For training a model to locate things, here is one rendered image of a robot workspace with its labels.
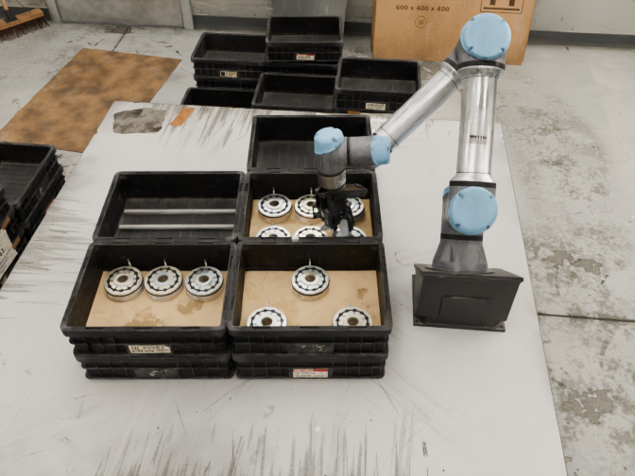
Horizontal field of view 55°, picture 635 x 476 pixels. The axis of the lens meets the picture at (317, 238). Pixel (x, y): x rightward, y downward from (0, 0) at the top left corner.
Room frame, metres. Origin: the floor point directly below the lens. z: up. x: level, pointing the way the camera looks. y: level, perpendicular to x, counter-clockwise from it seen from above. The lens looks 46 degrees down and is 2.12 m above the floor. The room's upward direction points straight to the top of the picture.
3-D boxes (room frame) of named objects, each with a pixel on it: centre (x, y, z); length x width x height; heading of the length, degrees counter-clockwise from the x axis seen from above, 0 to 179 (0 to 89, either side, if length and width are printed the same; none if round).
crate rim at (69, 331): (1.01, 0.42, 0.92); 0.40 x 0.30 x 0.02; 90
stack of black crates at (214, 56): (3.06, 0.46, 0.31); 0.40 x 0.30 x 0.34; 84
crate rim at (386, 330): (1.01, 0.02, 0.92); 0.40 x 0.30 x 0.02; 90
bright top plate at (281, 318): (0.93, 0.13, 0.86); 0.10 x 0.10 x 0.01
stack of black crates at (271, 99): (2.63, 0.10, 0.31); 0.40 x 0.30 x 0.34; 84
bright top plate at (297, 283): (1.07, 0.02, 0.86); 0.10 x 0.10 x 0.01
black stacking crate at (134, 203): (1.31, 0.42, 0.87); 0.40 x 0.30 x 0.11; 90
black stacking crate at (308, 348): (1.01, 0.02, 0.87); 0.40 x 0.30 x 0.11; 90
